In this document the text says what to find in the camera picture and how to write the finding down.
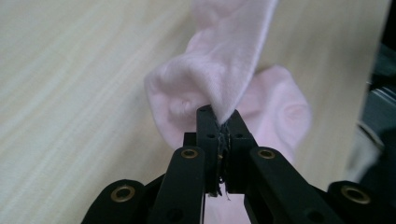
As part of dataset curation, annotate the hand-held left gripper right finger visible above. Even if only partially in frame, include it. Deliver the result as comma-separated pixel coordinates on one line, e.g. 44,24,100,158
224,108,260,194

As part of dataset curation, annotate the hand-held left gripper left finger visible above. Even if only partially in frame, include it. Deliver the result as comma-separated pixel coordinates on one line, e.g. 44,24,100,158
183,105,221,198

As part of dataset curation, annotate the pink sock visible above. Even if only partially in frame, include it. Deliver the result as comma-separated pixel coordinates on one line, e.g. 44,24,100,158
143,0,313,224

